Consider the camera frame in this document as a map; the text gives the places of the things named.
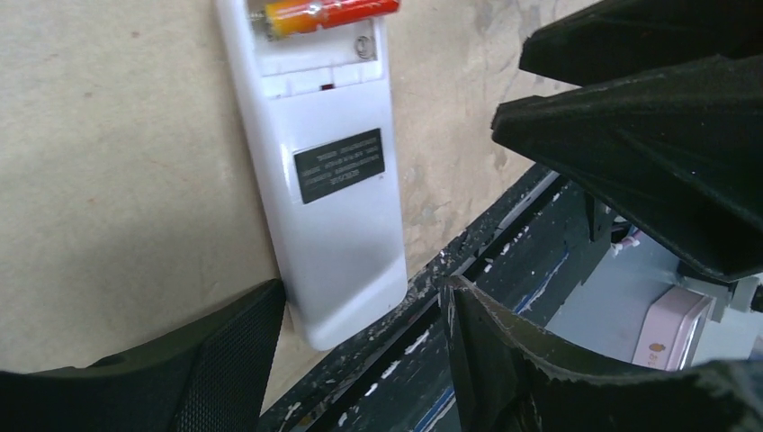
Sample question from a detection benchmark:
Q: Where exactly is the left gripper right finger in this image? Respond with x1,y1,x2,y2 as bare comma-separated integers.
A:
439,276,762,431

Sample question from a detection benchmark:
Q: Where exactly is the pink tin box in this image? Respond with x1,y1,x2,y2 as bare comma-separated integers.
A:
632,286,712,371

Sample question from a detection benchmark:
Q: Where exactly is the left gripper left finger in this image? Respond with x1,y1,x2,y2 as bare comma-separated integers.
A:
1,279,285,431

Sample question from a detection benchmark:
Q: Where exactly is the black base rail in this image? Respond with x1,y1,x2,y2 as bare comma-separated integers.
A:
258,166,616,431

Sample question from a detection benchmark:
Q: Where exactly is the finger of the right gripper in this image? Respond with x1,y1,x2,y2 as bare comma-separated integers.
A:
519,1,762,86
492,56,762,282

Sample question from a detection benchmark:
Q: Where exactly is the red AAA battery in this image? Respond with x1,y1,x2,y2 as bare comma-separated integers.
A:
260,0,400,39

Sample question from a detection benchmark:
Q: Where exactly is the red white remote control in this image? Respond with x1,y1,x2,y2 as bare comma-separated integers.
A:
217,0,407,351

